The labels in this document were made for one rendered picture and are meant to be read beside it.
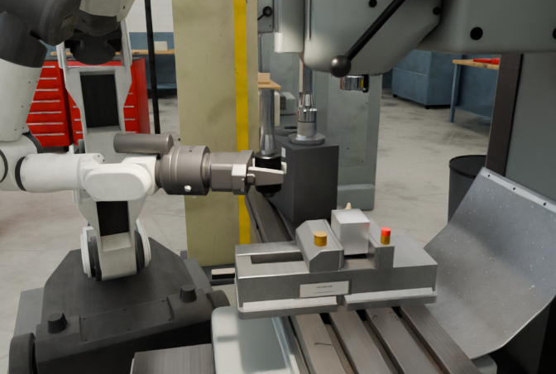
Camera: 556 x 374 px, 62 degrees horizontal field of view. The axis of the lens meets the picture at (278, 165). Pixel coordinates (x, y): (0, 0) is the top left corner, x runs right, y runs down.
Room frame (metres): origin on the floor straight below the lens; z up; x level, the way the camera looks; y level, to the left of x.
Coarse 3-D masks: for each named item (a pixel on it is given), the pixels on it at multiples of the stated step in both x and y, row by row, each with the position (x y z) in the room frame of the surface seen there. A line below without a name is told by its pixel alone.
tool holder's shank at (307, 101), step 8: (304, 72) 1.10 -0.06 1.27; (312, 72) 1.11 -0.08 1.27; (304, 80) 1.10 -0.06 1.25; (312, 80) 1.11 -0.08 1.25; (304, 88) 1.10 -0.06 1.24; (312, 88) 1.11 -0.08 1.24; (304, 96) 1.10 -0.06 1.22; (312, 96) 1.11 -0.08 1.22; (304, 104) 1.10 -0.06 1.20; (312, 104) 1.10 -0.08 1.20
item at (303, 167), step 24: (288, 144) 1.08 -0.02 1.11; (312, 144) 1.07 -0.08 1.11; (336, 144) 1.08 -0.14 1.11; (288, 168) 1.07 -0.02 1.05; (312, 168) 1.05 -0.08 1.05; (336, 168) 1.08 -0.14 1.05; (288, 192) 1.06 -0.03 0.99; (312, 192) 1.05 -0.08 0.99; (336, 192) 1.08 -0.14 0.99; (288, 216) 1.06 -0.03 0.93; (312, 216) 1.06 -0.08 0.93
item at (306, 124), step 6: (300, 114) 1.10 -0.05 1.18; (306, 114) 1.09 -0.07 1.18; (312, 114) 1.09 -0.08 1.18; (300, 120) 1.10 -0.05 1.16; (306, 120) 1.09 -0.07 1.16; (312, 120) 1.09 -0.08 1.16; (300, 126) 1.10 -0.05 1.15; (306, 126) 1.09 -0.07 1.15; (312, 126) 1.09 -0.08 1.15; (300, 132) 1.10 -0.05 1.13; (306, 132) 1.09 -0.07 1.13; (312, 132) 1.09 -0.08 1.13
